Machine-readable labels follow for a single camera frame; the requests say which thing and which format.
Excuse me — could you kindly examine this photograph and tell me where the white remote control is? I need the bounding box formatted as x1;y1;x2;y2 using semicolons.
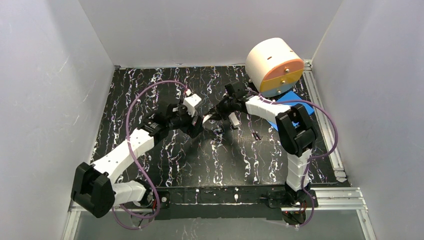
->
202;114;213;124

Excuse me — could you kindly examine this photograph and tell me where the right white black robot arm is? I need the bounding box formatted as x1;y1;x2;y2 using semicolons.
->
203;81;318;228

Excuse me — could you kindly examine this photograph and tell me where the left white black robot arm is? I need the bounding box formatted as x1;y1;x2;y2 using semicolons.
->
70;99;203;218

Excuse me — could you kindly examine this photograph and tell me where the white cylindrical drum box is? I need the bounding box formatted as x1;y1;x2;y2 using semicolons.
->
245;37;305;98

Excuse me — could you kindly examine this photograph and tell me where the blue square plate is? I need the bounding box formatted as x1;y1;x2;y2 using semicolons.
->
266;91;315;132

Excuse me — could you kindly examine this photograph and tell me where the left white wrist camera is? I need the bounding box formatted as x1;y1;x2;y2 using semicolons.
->
182;89;202;117

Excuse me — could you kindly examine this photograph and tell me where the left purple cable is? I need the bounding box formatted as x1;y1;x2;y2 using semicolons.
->
110;80;191;231

